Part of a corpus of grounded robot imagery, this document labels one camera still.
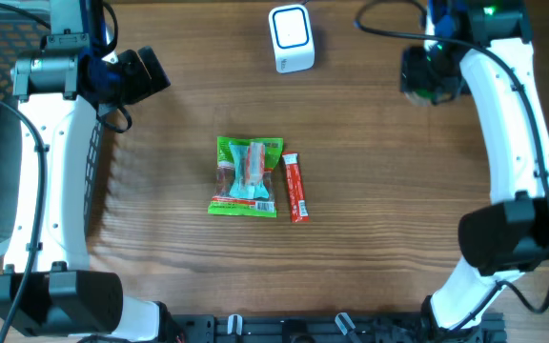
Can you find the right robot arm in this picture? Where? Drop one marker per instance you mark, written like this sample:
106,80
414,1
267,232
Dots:
484,49

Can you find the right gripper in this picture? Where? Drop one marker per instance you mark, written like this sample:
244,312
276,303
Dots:
413,76

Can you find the red stick packet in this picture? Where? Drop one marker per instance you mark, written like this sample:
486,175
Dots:
298,209

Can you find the green lid spice jar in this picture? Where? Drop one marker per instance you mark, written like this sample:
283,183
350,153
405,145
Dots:
420,98

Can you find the white barcode scanner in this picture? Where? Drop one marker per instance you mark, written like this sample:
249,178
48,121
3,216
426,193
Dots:
292,38

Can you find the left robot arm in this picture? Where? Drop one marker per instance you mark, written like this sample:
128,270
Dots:
64,90

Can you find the green snack bag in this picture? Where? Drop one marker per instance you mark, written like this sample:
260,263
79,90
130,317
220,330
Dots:
244,185

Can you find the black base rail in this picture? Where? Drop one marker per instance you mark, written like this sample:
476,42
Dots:
380,328

